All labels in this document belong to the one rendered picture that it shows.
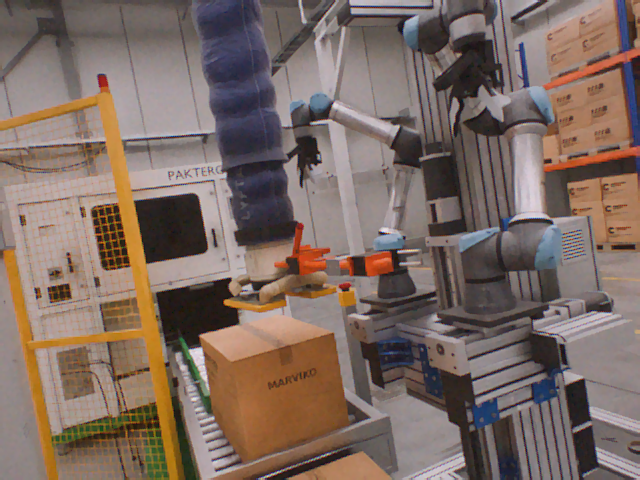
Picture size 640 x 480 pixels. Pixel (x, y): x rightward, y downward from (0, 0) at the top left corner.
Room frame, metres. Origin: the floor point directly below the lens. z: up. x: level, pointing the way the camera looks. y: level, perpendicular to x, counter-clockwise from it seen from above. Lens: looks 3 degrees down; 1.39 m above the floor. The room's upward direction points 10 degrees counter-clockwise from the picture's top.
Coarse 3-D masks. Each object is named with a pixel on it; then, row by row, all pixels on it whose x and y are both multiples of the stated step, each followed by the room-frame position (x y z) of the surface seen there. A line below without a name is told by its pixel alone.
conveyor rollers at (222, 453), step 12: (204, 372) 3.01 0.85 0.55; (192, 396) 2.62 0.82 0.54; (204, 408) 2.38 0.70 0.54; (204, 420) 2.22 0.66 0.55; (204, 432) 2.11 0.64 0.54; (216, 432) 2.06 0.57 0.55; (216, 444) 1.96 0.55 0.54; (228, 444) 1.97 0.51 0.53; (216, 456) 1.86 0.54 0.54; (228, 456) 1.81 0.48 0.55; (216, 468) 1.77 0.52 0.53
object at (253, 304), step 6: (258, 294) 1.58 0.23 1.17; (228, 300) 1.75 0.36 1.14; (234, 300) 1.71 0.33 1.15; (240, 300) 1.67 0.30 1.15; (246, 300) 1.64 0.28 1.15; (252, 300) 1.61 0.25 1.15; (258, 300) 1.58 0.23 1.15; (276, 300) 1.54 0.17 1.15; (282, 300) 1.53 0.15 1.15; (234, 306) 1.68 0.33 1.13; (240, 306) 1.62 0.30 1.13; (246, 306) 1.57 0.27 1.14; (252, 306) 1.53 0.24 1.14; (258, 306) 1.50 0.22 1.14; (264, 306) 1.49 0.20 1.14; (270, 306) 1.50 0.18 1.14; (276, 306) 1.51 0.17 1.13; (282, 306) 1.52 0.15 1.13; (258, 312) 1.49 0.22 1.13
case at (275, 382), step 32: (256, 320) 2.30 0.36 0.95; (288, 320) 2.17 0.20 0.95; (224, 352) 1.79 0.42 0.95; (256, 352) 1.71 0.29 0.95; (288, 352) 1.73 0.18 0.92; (320, 352) 1.78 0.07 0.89; (224, 384) 1.84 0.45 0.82; (256, 384) 1.68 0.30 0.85; (288, 384) 1.72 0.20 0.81; (320, 384) 1.77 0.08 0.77; (224, 416) 1.94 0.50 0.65; (256, 416) 1.67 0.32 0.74; (288, 416) 1.71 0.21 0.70; (320, 416) 1.76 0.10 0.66; (256, 448) 1.66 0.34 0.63
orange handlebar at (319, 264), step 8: (312, 248) 1.97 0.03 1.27; (320, 248) 1.90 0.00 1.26; (328, 248) 1.86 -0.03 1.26; (280, 264) 1.57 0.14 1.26; (304, 264) 1.42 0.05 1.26; (312, 264) 1.38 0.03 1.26; (320, 264) 1.34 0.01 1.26; (344, 264) 1.23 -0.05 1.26; (376, 264) 1.12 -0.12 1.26; (384, 264) 1.12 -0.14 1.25
